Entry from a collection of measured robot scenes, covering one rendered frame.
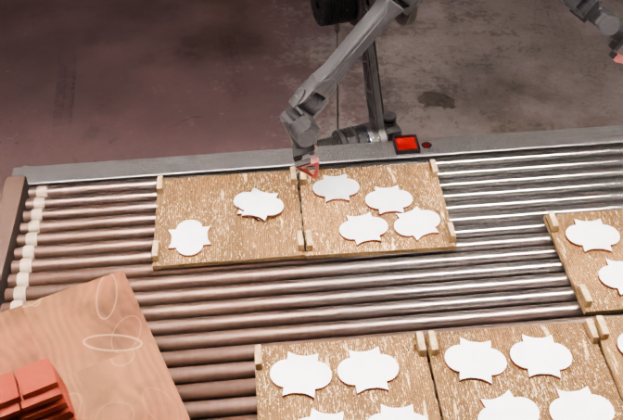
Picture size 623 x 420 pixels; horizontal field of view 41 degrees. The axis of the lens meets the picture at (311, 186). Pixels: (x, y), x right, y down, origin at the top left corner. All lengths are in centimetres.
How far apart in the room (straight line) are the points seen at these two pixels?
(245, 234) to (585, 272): 91
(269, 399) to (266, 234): 53
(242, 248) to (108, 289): 40
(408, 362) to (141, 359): 62
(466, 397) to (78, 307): 93
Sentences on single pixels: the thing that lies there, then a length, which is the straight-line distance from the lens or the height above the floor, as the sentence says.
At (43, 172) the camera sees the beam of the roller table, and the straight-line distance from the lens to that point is 269.
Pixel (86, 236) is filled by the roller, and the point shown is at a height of 91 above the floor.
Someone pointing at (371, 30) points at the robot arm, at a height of 142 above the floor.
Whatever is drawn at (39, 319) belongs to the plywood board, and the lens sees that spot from 210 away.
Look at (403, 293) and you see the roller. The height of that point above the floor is 92.
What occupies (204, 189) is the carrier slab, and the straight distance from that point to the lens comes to 248.
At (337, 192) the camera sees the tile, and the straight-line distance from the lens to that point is 243.
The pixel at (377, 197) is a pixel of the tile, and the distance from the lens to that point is 242.
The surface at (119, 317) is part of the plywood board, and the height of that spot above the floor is 104.
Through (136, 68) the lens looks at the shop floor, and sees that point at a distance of 474.
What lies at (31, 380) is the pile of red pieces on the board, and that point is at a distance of 177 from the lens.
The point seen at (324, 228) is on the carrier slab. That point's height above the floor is 94.
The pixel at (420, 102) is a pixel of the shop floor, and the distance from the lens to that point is 439.
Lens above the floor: 259
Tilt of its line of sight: 42 degrees down
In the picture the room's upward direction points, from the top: 1 degrees counter-clockwise
